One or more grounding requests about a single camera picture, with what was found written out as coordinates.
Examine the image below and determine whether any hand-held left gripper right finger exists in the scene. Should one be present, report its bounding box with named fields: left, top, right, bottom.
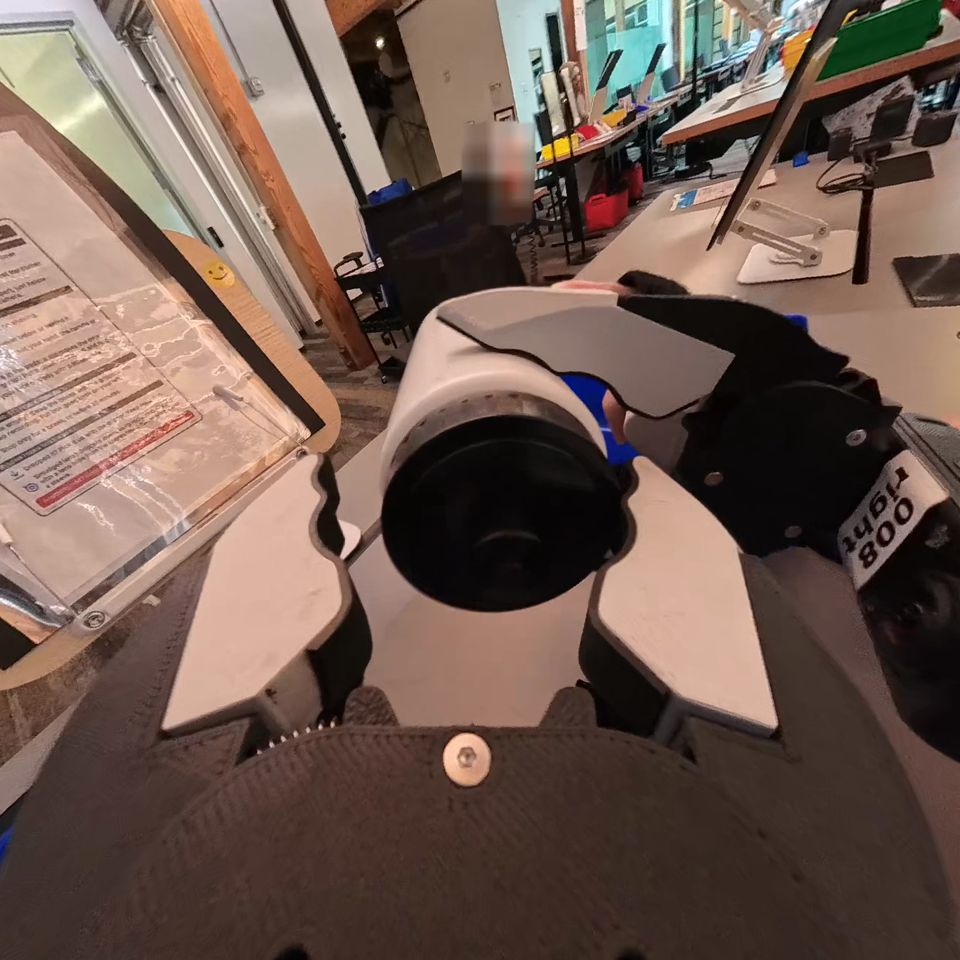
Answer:
left=577, top=455, right=781, bottom=742

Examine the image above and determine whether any white bottle black cap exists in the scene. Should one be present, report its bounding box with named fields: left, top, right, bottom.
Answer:
left=378, top=288, right=631, bottom=612

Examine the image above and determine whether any wooden post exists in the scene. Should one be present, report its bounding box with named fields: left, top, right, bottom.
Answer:
left=150, top=0, right=378, bottom=370

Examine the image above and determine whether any person's right hand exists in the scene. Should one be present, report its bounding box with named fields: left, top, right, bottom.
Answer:
left=551, top=277, right=631, bottom=447

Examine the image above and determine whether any black mesh office chair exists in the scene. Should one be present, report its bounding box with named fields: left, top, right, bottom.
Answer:
left=358, top=171, right=530, bottom=339

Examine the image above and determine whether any black floor lamp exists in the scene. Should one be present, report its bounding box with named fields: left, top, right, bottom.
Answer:
left=271, top=0, right=370, bottom=210

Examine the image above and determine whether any green bin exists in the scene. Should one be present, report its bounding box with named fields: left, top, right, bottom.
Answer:
left=816, top=0, right=945, bottom=82

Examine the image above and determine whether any framed instruction sign board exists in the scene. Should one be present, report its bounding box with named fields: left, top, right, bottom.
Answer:
left=0, top=81, right=342, bottom=693

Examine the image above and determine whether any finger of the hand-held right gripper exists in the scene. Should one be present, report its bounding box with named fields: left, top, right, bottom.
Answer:
left=437, top=288, right=738, bottom=421
left=624, top=408, right=685, bottom=481

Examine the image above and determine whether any black square pad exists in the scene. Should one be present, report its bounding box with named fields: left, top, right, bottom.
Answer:
left=892, top=253, right=960, bottom=309

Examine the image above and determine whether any red bin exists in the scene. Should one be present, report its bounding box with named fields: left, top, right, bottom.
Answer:
left=583, top=187, right=633, bottom=235

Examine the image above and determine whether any black monitor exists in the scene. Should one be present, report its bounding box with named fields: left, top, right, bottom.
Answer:
left=707, top=0, right=864, bottom=252

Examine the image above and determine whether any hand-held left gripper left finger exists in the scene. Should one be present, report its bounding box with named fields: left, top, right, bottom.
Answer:
left=159, top=452, right=374, bottom=736

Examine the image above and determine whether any black desk stand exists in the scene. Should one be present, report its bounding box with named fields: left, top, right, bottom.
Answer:
left=851, top=138, right=935, bottom=286

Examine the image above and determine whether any white monitor stand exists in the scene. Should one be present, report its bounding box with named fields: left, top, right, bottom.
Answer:
left=737, top=197, right=858, bottom=286

